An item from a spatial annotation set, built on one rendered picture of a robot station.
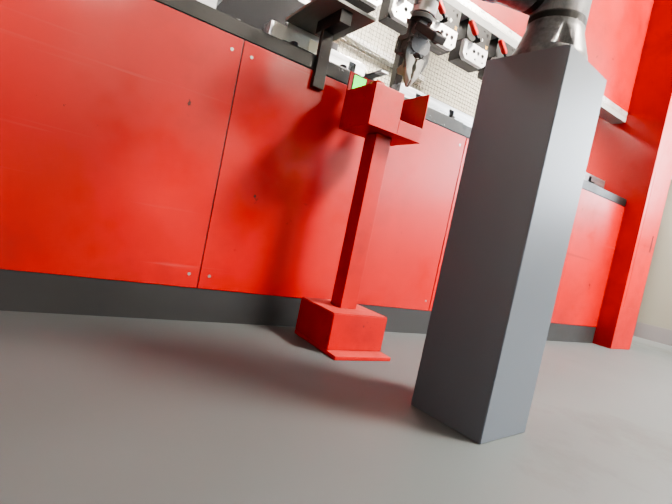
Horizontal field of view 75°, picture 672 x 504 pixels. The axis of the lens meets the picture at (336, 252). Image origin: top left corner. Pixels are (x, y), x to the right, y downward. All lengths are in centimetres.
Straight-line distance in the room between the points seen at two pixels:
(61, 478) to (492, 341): 72
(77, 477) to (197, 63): 103
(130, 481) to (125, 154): 85
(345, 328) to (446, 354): 39
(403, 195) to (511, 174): 80
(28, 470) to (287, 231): 98
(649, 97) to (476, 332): 252
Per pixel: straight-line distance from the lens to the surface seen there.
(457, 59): 212
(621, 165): 319
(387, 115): 133
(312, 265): 149
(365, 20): 151
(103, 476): 66
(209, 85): 135
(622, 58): 321
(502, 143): 98
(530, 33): 109
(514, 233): 91
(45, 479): 66
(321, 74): 148
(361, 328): 132
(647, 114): 324
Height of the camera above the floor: 35
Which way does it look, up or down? 3 degrees down
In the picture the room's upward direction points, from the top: 12 degrees clockwise
